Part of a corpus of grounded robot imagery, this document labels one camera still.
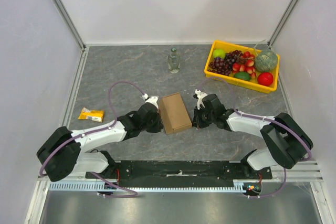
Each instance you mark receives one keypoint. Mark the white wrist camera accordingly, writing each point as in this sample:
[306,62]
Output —
[151,99]
[199,96]

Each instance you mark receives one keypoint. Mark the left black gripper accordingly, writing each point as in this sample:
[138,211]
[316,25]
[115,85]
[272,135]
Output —
[158,126]

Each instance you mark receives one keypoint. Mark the aluminium frame rail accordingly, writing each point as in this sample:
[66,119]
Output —
[308,171]

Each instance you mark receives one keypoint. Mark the green netted melon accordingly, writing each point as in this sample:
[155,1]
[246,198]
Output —
[266,61]

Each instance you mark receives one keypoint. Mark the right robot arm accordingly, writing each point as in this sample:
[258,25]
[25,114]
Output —
[286,142]

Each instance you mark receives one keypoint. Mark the brown cardboard box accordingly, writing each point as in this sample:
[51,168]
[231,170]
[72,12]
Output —
[174,115]

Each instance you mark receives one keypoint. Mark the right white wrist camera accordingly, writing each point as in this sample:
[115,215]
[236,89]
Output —
[199,96]

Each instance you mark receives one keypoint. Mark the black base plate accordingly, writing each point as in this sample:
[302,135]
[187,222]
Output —
[181,173]

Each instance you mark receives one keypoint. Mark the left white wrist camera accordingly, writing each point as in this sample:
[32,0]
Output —
[151,99]

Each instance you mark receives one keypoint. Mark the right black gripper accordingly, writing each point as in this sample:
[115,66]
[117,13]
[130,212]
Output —
[197,119]

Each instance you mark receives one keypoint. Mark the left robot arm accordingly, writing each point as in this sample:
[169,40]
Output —
[68,152]

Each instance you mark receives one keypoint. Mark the dark purple grape bunch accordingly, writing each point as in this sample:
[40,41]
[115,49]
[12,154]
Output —
[222,66]

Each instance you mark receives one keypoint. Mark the green avocado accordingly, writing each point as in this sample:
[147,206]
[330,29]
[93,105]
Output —
[242,75]

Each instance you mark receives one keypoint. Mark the clear glass bottle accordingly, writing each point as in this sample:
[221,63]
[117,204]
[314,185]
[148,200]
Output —
[174,61]

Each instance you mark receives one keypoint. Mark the green apple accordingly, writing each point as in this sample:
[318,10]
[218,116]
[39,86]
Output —
[218,53]

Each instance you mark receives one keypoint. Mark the yellow snack packet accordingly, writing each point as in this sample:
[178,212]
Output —
[93,115]

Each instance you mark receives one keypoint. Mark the white cable duct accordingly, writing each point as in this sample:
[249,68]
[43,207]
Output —
[101,186]

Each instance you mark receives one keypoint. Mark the red apple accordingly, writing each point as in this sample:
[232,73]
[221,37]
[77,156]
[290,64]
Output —
[265,79]

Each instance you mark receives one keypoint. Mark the red cherry cluster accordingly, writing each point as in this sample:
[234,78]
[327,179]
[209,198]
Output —
[244,61]

